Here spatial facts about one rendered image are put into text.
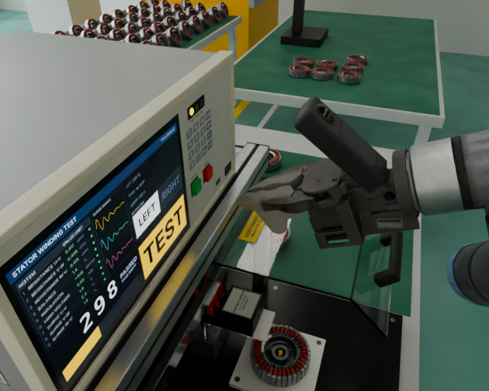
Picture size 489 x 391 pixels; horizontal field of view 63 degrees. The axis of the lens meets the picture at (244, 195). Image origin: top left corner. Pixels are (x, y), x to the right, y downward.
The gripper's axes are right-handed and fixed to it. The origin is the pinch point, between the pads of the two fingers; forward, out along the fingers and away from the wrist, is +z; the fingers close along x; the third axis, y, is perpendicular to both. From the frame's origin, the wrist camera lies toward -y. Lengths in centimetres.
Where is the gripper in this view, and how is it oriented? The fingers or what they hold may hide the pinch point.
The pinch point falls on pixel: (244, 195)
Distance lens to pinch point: 51.9
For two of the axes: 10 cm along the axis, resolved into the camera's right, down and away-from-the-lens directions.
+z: -8.5, 1.6, 5.0
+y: 4.0, 8.1, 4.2
